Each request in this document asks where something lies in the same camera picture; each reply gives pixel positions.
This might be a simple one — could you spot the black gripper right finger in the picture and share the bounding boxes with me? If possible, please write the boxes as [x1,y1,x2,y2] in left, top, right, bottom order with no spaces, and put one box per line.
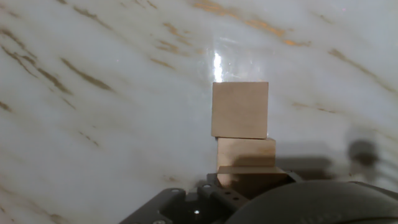
[284,169,305,183]

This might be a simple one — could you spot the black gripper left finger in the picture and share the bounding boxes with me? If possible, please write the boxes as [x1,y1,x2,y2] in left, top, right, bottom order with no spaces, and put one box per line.
[119,172,250,224]

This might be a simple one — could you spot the large wooden cube block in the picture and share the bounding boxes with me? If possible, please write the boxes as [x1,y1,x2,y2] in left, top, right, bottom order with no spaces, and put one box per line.
[216,138,277,169]
[216,166,289,200]
[211,81,269,139]

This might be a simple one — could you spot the marble pattern board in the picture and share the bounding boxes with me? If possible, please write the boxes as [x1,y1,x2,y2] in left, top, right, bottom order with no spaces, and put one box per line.
[0,0,398,224]

